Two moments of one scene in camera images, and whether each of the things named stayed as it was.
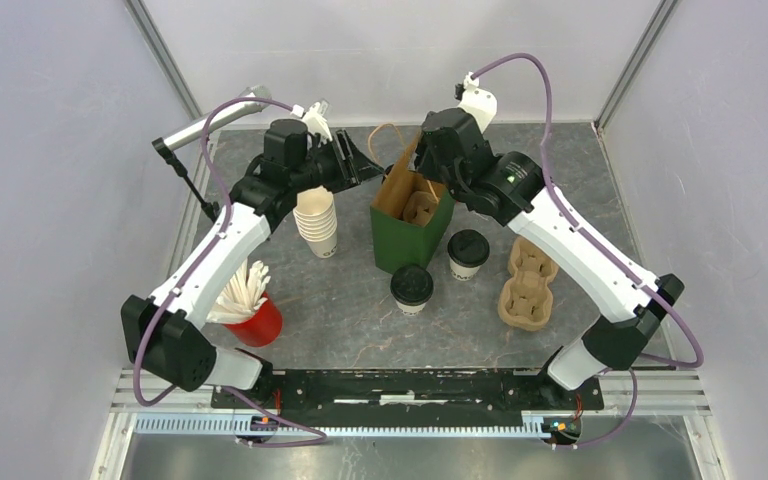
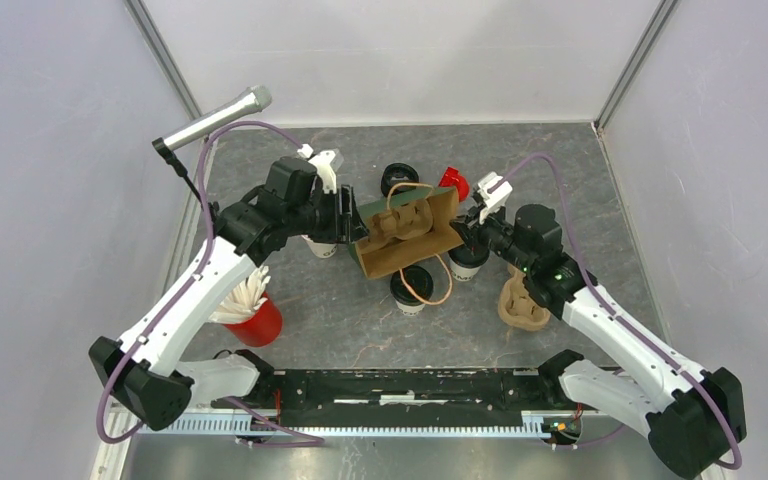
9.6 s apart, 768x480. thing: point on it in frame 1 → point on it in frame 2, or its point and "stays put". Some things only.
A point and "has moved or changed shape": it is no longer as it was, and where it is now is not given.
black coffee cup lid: x=468 y=248 stays put
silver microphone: x=221 y=117 stays put
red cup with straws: x=244 y=309 stays put
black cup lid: x=411 y=285 stays put
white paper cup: x=410 y=309 stays put
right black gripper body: x=427 y=166 → x=498 y=232
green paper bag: x=398 y=245 has moved or changed shape
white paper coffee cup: x=462 y=272 stays put
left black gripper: x=360 y=167 → x=345 y=227
